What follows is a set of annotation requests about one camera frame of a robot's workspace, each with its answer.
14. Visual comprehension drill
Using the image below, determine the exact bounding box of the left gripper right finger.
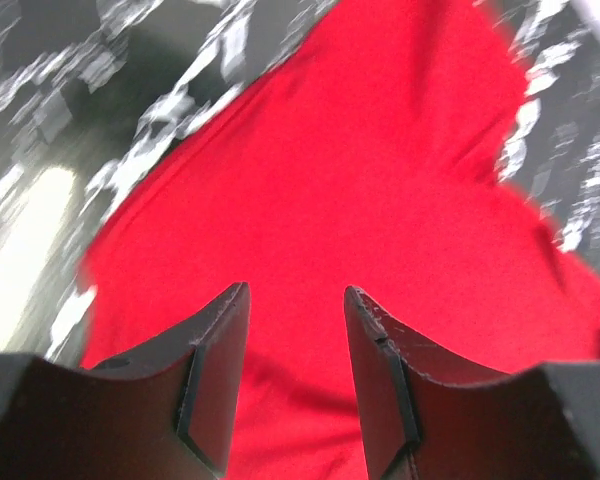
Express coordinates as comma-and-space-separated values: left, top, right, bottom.
344, 287, 600, 479

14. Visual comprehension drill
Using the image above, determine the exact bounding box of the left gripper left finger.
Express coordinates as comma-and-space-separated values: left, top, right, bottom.
0, 283, 250, 479

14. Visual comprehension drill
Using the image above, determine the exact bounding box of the red t shirt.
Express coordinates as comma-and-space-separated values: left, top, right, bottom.
84, 1, 600, 479

